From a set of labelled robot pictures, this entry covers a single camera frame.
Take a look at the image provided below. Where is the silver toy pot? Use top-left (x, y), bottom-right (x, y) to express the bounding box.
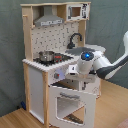
top-left (39, 51), bottom-right (54, 62)

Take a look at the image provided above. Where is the black toy faucet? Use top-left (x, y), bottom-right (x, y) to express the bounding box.
top-left (67, 33), bottom-right (83, 49)

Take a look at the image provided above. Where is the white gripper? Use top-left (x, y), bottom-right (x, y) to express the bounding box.
top-left (65, 65), bottom-right (79, 77)

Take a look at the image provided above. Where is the white oven door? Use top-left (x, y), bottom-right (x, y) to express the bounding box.
top-left (49, 86), bottom-right (96, 128)

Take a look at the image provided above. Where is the black toy stovetop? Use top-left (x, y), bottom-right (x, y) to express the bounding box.
top-left (34, 53), bottom-right (71, 67)

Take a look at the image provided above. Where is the left red stove knob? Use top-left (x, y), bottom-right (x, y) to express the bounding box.
top-left (54, 73), bottom-right (60, 79)

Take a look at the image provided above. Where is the grey toy sink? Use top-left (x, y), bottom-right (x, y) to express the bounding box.
top-left (66, 47), bottom-right (94, 56)

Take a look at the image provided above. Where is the grey range hood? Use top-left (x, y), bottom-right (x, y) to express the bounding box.
top-left (34, 5), bottom-right (64, 27)

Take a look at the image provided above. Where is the white toy microwave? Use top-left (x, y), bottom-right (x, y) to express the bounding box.
top-left (66, 3), bottom-right (90, 21)

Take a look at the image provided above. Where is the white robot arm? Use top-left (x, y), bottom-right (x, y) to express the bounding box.
top-left (65, 31), bottom-right (128, 81)

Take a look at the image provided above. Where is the wooden toy kitchen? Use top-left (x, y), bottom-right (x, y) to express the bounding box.
top-left (22, 2), bottom-right (105, 127)

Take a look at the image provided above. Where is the grey fabric backdrop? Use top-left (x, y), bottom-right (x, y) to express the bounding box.
top-left (0, 0), bottom-right (128, 117)

